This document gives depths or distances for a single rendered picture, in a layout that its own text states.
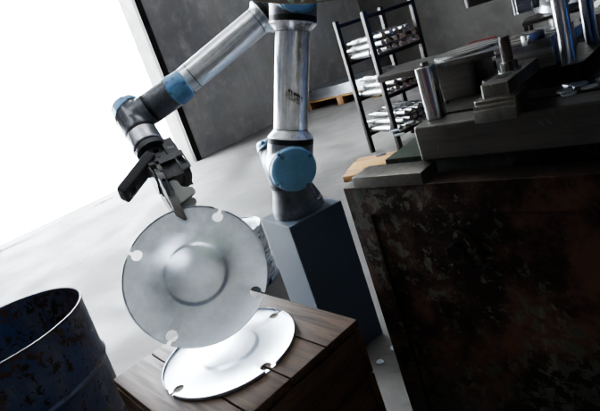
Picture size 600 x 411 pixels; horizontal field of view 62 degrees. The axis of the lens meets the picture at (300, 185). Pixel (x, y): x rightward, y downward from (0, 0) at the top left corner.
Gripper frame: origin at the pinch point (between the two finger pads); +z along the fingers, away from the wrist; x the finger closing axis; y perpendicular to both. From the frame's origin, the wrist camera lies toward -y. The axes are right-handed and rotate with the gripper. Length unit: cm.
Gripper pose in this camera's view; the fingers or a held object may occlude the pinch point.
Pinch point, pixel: (179, 217)
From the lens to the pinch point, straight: 108.5
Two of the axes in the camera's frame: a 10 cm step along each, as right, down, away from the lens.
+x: -1.0, 5.7, 8.1
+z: 5.4, 7.2, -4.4
